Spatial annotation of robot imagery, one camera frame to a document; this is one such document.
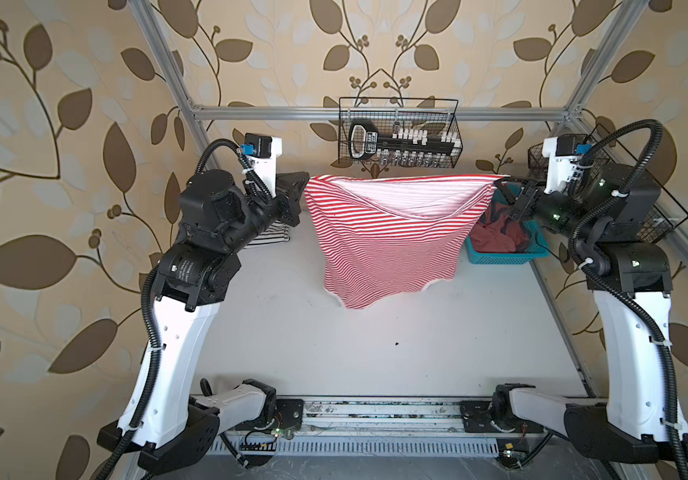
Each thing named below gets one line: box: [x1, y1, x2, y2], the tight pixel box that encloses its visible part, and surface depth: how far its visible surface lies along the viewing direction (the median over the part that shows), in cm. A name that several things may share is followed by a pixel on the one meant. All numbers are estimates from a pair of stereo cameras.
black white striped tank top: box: [244, 220, 291, 249], surface depth 110 cm
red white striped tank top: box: [304, 175, 509, 308], surface depth 64 cm
